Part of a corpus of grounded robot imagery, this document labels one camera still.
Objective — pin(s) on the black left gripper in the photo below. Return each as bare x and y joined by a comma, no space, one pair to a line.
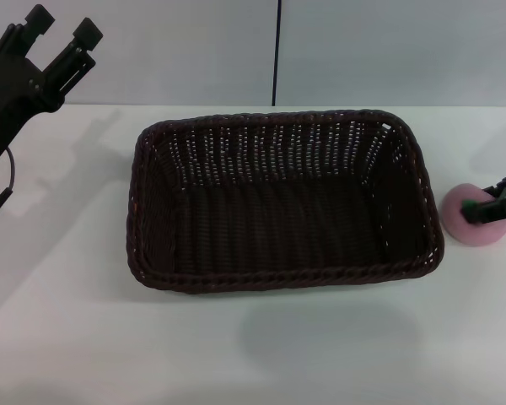
8,93

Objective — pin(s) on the pink toy peach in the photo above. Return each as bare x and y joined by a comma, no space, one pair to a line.
455,219

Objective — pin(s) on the black woven wicker basket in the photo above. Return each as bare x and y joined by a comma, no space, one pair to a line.
278,219

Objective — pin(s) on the dark vertical wall strip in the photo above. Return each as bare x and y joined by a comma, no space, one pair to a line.
276,50

